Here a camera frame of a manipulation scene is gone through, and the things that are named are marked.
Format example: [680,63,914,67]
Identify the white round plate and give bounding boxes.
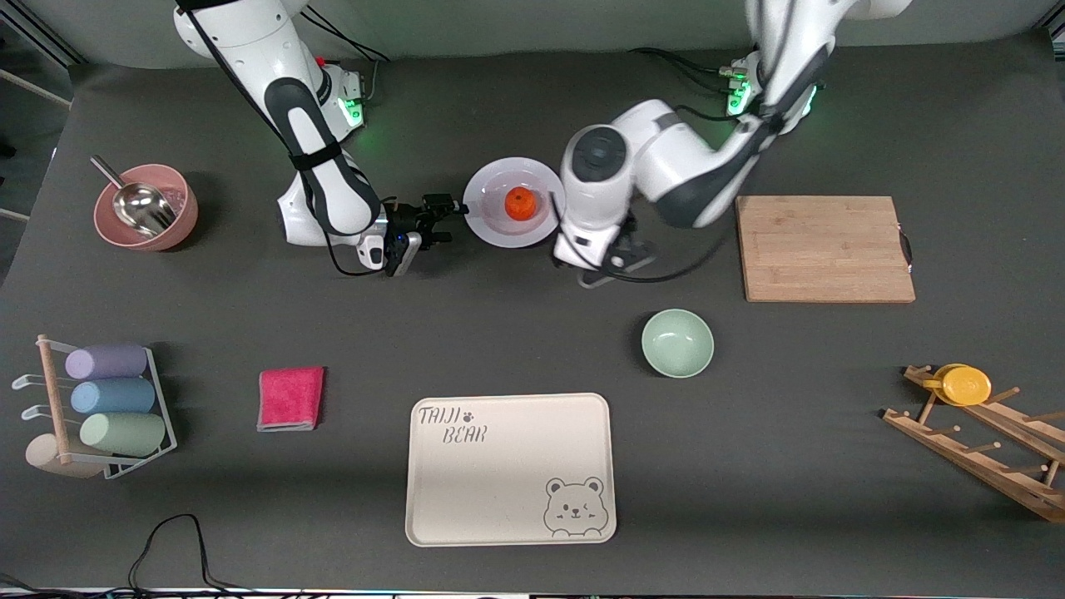
[463,156,567,249]

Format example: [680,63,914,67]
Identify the light green bowl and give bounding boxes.
[641,309,716,379]

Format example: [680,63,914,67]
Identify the wooden cutting board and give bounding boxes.
[736,196,917,304]

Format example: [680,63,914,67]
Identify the pink folded cloth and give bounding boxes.
[256,366,326,433]

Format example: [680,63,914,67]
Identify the pink bowl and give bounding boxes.
[93,164,200,251]

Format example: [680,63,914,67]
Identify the cream bear print tray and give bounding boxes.
[404,393,618,548]

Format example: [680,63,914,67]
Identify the metal scoop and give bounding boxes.
[90,156,179,239]

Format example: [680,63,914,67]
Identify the purple cup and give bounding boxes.
[65,344,149,381]

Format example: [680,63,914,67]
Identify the blue cup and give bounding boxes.
[70,379,157,415]

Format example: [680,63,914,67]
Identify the green cup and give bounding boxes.
[79,412,167,458]

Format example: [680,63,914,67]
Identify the yellow cup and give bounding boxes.
[932,364,993,407]

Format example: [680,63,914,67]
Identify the wooden peg drying rack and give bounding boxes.
[882,364,1065,525]

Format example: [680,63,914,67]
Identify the beige cup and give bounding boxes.
[25,433,105,479]

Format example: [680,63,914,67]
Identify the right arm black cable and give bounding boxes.
[176,0,392,277]

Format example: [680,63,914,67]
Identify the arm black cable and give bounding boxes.
[574,50,800,285]
[176,0,392,277]

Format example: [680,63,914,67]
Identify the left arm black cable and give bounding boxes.
[574,50,800,285]

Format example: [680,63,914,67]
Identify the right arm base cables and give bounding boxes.
[300,8,392,105]

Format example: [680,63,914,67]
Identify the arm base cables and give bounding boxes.
[628,47,762,97]
[300,8,392,105]

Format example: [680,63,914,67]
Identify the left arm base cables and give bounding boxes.
[628,47,762,97]

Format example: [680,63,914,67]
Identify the black cable loop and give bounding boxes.
[126,513,250,599]

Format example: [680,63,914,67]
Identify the white wire cup rack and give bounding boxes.
[12,334,179,481]

